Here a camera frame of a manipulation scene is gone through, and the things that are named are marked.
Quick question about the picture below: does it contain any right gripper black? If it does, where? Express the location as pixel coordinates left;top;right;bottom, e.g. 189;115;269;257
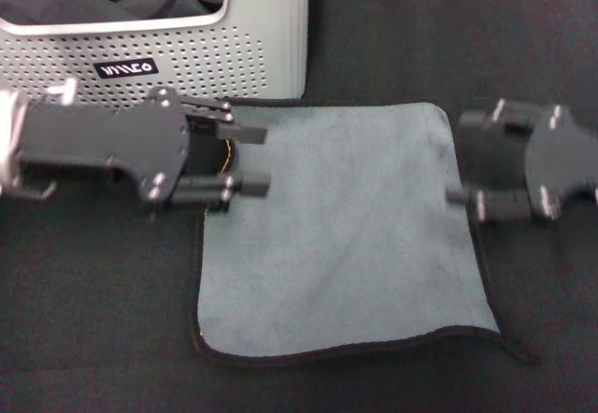
446;99;598;225

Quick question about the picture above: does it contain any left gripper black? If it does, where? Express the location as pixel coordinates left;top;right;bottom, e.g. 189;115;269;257
21;87;267;207

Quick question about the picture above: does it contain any grey yellow towel black trim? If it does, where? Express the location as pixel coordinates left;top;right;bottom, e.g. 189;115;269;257
189;97;541;367

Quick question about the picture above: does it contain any grey perforated storage box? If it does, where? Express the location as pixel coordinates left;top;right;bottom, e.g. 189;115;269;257
0;0;310;109

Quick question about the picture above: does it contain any black tablecloth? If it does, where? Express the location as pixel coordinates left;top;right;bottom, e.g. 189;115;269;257
0;0;598;413

